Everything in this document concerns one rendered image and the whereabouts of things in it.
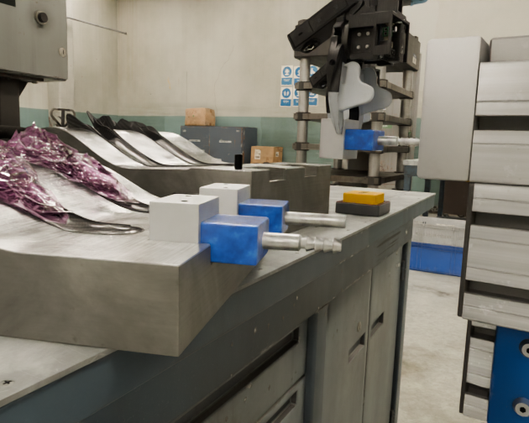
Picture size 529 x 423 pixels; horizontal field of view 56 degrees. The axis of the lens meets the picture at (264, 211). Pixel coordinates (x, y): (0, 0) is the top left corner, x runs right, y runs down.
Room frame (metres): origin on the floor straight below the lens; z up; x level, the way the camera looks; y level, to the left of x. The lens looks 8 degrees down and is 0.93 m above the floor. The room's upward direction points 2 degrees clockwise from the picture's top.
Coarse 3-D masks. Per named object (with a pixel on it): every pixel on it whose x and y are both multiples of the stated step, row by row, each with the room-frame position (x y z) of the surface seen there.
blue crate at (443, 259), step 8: (416, 248) 3.57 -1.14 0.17; (424, 248) 3.54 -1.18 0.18; (432, 248) 3.52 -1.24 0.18; (440, 248) 3.50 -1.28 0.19; (448, 248) 3.46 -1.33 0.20; (456, 248) 3.45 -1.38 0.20; (416, 256) 3.56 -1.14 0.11; (424, 256) 3.55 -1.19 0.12; (432, 256) 3.52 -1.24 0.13; (440, 256) 3.50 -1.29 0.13; (448, 256) 3.47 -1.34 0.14; (456, 256) 3.45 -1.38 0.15; (416, 264) 3.57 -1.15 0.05; (424, 264) 3.55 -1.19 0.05; (432, 264) 3.52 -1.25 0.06; (440, 264) 3.49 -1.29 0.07; (448, 264) 3.47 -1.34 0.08; (456, 264) 3.45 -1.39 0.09; (432, 272) 3.52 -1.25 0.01; (440, 272) 3.49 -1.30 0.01; (448, 272) 3.47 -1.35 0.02; (456, 272) 3.44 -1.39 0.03
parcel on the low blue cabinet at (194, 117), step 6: (186, 108) 8.16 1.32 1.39; (192, 108) 8.08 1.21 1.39; (198, 108) 8.03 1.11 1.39; (204, 108) 7.98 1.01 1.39; (186, 114) 8.13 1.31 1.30; (192, 114) 8.06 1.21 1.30; (198, 114) 8.00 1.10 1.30; (204, 114) 7.97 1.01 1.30; (210, 114) 8.08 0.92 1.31; (186, 120) 8.12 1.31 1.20; (192, 120) 8.06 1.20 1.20; (198, 120) 8.00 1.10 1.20; (204, 120) 7.97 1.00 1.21; (210, 120) 8.08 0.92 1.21
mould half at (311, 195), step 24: (72, 144) 0.70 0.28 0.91; (96, 144) 0.71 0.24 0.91; (144, 144) 0.80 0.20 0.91; (192, 144) 0.92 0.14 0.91; (120, 168) 0.66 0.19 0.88; (144, 168) 0.66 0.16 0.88; (168, 168) 0.64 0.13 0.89; (192, 168) 0.61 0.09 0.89; (216, 168) 0.60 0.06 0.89; (288, 168) 0.66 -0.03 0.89; (168, 192) 0.62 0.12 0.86; (192, 192) 0.61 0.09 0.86; (264, 192) 0.60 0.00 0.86; (288, 192) 0.66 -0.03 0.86; (312, 192) 0.73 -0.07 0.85
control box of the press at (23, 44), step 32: (0, 0) 1.23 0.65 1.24; (32, 0) 1.31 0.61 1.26; (64, 0) 1.40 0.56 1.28; (0, 32) 1.23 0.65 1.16; (32, 32) 1.31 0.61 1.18; (64, 32) 1.40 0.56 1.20; (0, 64) 1.23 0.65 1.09; (32, 64) 1.31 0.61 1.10; (64, 64) 1.39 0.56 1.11; (0, 96) 1.28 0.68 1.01
